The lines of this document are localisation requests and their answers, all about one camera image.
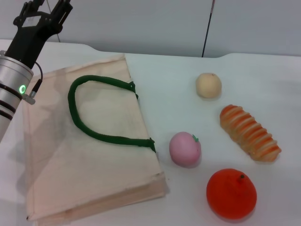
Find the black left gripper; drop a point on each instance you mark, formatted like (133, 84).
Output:
(28, 40)

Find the orange striped long bread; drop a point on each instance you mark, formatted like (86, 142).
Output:
(249, 133)

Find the thin black rod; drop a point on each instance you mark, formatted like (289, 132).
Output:
(207, 28)

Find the beige round toy bun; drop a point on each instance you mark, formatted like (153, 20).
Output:
(208, 85)

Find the pink toy peach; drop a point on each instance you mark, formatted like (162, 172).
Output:
(184, 149)

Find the orange toy tangerine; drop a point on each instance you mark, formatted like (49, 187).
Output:
(230, 194)

